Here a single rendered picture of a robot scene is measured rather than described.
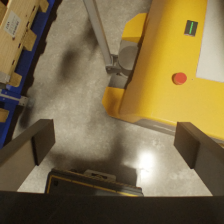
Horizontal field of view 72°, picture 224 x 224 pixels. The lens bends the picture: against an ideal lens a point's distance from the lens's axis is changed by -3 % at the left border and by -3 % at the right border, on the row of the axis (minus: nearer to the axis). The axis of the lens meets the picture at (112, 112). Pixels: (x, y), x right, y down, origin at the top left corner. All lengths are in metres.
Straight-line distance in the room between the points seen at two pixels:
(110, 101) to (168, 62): 0.61
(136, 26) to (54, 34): 0.94
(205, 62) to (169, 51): 0.13
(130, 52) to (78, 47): 0.75
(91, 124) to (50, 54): 0.84
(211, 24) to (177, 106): 0.32
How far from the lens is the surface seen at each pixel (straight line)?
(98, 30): 0.80
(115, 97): 1.11
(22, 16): 1.48
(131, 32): 1.31
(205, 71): 0.64
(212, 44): 0.69
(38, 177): 1.74
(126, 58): 1.10
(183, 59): 0.63
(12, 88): 1.59
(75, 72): 1.63
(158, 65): 0.62
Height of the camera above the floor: 1.44
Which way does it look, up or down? 80 degrees down
